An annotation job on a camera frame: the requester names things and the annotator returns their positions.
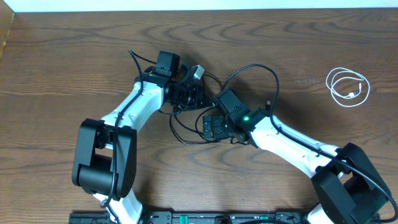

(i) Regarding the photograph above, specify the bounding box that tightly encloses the white USB cable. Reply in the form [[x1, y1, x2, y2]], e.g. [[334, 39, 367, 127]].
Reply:
[[325, 67, 371, 108]]

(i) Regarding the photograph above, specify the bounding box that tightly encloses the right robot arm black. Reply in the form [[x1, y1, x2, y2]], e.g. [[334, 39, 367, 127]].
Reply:
[[203, 89, 397, 223]]

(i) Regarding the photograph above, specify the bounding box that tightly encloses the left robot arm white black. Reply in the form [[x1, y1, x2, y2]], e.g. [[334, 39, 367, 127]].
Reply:
[[72, 50, 210, 223]]

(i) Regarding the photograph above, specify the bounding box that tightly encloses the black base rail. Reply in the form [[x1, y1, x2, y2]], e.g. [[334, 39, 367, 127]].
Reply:
[[68, 212, 308, 224]]

